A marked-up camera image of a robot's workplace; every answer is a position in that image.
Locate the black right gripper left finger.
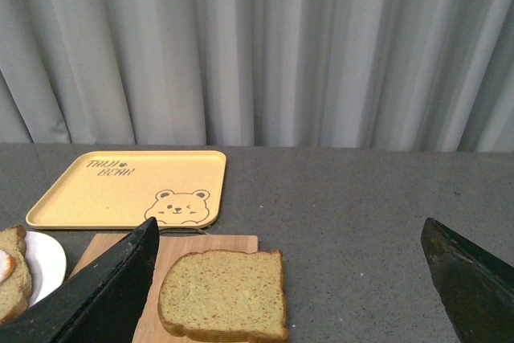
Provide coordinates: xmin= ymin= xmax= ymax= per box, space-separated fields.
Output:
xmin=1 ymin=218 xmax=160 ymax=342

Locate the bread slice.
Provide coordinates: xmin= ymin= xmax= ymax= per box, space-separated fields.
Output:
xmin=157 ymin=250 xmax=289 ymax=342
xmin=1 ymin=226 xmax=32 ymax=324

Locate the white round plate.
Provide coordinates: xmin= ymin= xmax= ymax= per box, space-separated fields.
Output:
xmin=25 ymin=231 xmax=67 ymax=307

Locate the grey curtain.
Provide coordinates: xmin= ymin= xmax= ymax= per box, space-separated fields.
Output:
xmin=1 ymin=0 xmax=513 ymax=152

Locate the metal cutting board handle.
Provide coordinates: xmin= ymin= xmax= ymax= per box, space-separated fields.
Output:
xmin=159 ymin=227 xmax=209 ymax=237

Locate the bamboo cutting board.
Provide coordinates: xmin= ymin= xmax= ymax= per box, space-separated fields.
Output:
xmin=67 ymin=233 xmax=259 ymax=343

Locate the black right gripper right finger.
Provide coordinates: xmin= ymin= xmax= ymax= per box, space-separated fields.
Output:
xmin=421 ymin=218 xmax=513 ymax=342

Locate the fried egg filling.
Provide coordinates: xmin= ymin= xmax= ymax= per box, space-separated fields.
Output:
xmin=0 ymin=250 xmax=15 ymax=283

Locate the yellow bear tray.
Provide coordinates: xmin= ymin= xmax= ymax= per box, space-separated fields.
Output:
xmin=26 ymin=150 xmax=226 ymax=229

